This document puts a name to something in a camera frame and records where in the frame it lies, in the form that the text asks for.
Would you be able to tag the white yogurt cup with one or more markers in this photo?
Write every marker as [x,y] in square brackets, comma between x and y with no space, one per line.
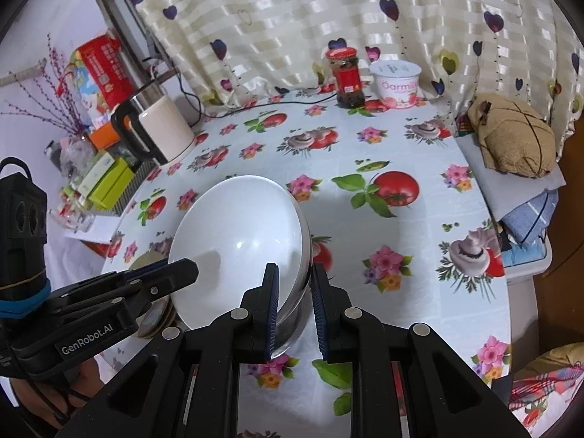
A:
[397,84]

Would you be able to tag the orange box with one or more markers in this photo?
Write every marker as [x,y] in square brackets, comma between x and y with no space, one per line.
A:
[105,136]

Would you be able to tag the stainless steel bowl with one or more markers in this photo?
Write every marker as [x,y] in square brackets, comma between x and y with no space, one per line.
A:
[292,315]

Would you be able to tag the grey framed monitor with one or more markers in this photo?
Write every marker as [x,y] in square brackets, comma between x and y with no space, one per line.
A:
[125,18]

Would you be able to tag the colourful cartoon bag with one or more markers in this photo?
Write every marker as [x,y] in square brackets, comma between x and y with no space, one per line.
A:
[86,91]

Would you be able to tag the red package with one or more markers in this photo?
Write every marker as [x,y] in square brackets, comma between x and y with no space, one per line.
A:
[107,68]

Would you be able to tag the black-white striped tray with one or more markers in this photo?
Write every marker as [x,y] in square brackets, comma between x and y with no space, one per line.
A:
[134,187]

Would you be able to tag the purple decorative branches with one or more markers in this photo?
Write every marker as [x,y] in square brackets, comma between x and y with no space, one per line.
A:
[59,96]

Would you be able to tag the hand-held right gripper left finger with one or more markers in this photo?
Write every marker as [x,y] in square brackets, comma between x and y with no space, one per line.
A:
[273,310]

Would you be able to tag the blue folded cloth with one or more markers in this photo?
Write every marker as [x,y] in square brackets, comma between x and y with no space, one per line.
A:
[531,216]

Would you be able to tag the white paper sheet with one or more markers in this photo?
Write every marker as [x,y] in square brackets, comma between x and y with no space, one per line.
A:
[89,233]

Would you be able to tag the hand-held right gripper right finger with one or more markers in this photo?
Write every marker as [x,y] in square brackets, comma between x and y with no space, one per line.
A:
[319,315]

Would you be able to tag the white kettle base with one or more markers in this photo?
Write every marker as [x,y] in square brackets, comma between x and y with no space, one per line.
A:
[187,150]

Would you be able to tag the white and green box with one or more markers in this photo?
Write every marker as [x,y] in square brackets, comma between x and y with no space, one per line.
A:
[93,173]

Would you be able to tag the white bowl with blue stripe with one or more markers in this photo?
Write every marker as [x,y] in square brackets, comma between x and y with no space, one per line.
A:
[237,246]

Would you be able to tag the red-lidded sauce jar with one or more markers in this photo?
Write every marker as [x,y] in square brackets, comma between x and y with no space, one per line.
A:
[347,80]

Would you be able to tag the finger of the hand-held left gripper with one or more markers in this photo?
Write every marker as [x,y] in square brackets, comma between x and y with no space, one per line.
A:
[169,276]
[146,270]

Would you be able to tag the cream electric kettle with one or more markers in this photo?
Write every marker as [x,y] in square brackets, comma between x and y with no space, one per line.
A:
[159,123]

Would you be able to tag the brown cloth bundle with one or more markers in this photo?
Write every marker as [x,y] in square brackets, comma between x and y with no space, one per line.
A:
[515,137]

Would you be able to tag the group of small glasses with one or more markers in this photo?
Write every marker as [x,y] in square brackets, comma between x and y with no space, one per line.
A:
[73,212]

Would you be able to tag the grey folded cloth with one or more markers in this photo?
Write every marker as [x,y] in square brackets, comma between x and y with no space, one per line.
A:
[497,187]

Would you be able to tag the red plaid cloth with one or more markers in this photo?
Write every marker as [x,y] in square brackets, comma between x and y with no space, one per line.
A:
[543,388]

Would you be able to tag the person's left hand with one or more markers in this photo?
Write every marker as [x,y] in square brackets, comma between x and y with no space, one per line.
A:
[41,388]

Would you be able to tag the beige plate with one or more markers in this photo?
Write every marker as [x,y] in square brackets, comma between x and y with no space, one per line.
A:
[153,328]
[141,262]

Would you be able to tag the clear plastic bag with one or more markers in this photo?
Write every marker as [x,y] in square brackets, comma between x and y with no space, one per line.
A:
[70,155]

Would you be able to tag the fruit and flower tablecloth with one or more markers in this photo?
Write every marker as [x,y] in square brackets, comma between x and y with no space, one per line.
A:
[410,246]

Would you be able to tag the cream curtain with hearts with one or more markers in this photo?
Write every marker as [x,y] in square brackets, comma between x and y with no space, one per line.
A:
[296,13]

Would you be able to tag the white pipe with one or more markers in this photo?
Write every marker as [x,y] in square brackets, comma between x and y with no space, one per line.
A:
[23,73]

